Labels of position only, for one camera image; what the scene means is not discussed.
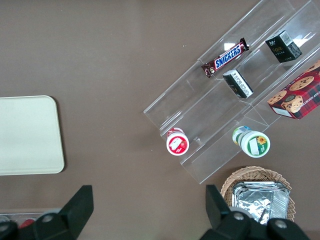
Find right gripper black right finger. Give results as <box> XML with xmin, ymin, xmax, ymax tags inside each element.
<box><xmin>201</xmin><ymin>184</ymin><xmax>270</xmax><ymax>240</ymax></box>

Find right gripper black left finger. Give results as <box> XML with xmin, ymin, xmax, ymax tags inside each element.
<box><xmin>18</xmin><ymin>184</ymin><xmax>95</xmax><ymax>240</ymax></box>

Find light tan wicker basket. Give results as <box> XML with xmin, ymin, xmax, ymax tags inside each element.
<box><xmin>220</xmin><ymin>166</ymin><xmax>297</xmax><ymax>223</ymax></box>

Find beige plastic tray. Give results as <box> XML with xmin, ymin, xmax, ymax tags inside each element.
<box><xmin>0</xmin><ymin>95</ymin><xmax>65</xmax><ymax>176</ymax></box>

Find clear acrylic bottle rack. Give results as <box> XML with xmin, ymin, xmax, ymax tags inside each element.
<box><xmin>0</xmin><ymin>211</ymin><xmax>58</xmax><ymax>226</ymax></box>

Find stacked aluminium foil trays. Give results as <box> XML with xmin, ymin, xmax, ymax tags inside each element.
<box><xmin>232</xmin><ymin>181</ymin><xmax>291</xmax><ymax>226</ymax></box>

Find green lid yogurt cup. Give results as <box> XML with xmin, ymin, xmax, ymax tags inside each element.
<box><xmin>231</xmin><ymin>125</ymin><xmax>271</xmax><ymax>158</ymax></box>

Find red lid yogurt cup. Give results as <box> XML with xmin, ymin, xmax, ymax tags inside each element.
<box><xmin>166</xmin><ymin>126</ymin><xmax>190</xmax><ymax>156</ymax></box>

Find clear acrylic stepped display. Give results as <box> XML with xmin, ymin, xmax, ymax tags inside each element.
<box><xmin>143</xmin><ymin>0</ymin><xmax>320</xmax><ymax>185</ymax></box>

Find small black white carton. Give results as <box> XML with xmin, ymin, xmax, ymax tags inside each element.
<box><xmin>264</xmin><ymin>29</ymin><xmax>303</xmax><ymax>64</ymax></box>
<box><xmin>222</xmin><ymin>69</ymin><xmax>254</xmax><ymax>99</ymax></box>

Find red plaid cookie box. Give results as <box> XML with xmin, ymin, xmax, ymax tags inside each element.
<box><xmin>266</xmin><ymin>59</ymin><xmax>320</xmax><ymax>121</ymax></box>

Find Snickers chocolate bar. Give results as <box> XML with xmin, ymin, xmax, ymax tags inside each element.
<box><xmin>201</xmin><ymin>37</ymin><xmax>250</xmax><ymax>79</ymax></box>

